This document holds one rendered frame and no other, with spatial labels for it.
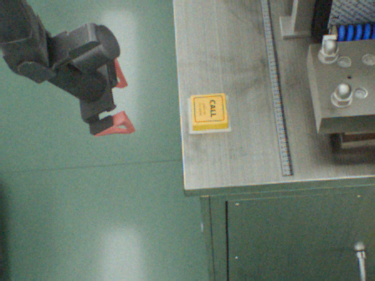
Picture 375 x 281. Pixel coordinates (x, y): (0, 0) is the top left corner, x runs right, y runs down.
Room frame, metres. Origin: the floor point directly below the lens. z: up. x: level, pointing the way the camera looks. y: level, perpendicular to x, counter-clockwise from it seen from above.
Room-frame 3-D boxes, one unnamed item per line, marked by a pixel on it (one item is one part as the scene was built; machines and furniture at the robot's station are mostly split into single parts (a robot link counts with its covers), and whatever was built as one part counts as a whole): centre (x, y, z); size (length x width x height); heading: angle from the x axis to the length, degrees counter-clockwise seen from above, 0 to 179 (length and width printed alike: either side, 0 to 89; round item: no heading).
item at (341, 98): (0.65, -0.28, 1.05); 0.04 x 0.04 x 0.04
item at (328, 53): (0.75, -0.28, 1.05); 0.04 x 0.04 x 0.04
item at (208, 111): (0.73, -0.05, 0.91); 0.07 x 0.07 x 0.02; 87
